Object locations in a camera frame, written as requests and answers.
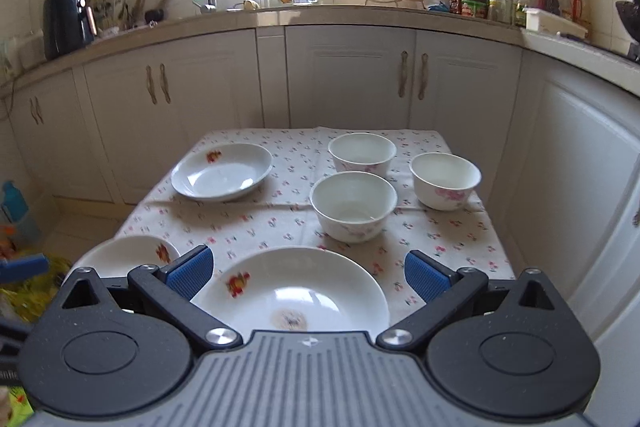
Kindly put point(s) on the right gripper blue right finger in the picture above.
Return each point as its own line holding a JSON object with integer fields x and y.
{"x": 448, "y": 297}

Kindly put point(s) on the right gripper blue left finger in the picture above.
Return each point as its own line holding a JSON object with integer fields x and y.
{"x": 167, "y": 292}

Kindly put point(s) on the white fruit plate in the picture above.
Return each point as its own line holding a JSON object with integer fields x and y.
{"x": 296, "y": 290}
{"x": 222, "y": 172}
{"x": 116, "y": 257}

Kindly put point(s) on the white floral bowl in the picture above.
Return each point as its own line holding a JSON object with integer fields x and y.
{"x": 352, "y": 206}
{"x": 362, "y": 151}
{"x": 442, "y": 181}

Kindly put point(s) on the cherry print tablecloth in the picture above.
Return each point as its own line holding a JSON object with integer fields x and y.
{"x": 278, "y": 214}

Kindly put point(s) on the yellow plastic bag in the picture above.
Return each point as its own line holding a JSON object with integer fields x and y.
{"x": 29, "y": 299}

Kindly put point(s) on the blue thermos bottle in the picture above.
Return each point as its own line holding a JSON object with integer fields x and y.
{"x": 13, "y": 203}

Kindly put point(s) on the black air fryer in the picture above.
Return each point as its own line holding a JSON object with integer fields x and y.
{"x": 68, "y": 26}

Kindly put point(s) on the white plastic tray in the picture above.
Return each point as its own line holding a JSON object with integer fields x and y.
{"x": 543, "y": 21}

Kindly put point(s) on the clear oil bottle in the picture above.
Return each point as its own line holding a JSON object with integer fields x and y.
{"x": 505, "y": 10}

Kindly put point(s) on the black wok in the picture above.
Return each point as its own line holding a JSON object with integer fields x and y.
{"x": 628, "y": 12}

